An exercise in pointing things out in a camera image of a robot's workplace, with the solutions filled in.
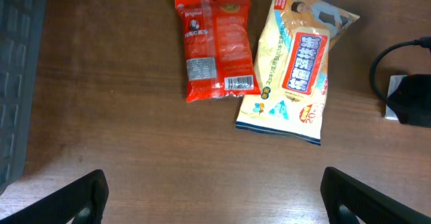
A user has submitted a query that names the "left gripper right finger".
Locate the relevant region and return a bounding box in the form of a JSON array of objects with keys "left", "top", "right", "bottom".
[{"left": 321, "top": 167, "right": 430, "bottom": 224}]

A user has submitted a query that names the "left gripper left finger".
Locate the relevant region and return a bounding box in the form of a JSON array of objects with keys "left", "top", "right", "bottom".
[{"left": 1, "top": 170, "right": 109, "bottom": 224}]

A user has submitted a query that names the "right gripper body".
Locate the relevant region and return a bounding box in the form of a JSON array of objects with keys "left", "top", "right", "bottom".
[{"left": 387, "top": 74, "right": 430, "bottom": 128}]

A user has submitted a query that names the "red candy bag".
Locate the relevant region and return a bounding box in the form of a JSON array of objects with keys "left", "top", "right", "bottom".
[{"left": 174, "top": 0, "right": 261, "bottom": 102}]

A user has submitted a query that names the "grey plastic mesh basket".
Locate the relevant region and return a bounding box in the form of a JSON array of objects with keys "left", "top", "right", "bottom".
[{"left": 1, "top": 0, "right": 47, "bottom": 192}]

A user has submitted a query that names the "right black cable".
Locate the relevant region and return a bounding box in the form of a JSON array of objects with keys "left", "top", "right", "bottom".
[{"left": 368, "top": 36, "right": 431, "bottom": 104}]

